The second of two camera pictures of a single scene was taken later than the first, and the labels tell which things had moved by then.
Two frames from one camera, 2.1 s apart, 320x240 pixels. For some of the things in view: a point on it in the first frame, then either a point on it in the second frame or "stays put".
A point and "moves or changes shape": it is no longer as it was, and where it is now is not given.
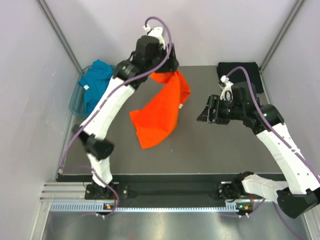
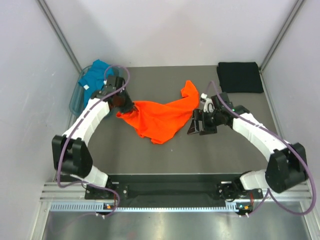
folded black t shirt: x=238 y=75 stays put
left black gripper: x=171 y=64 to x=129 y=107
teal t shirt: x=95 y=81 stays put
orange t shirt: x=157 y=118 moves or changes shape
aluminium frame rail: x=64 y=192 stays put
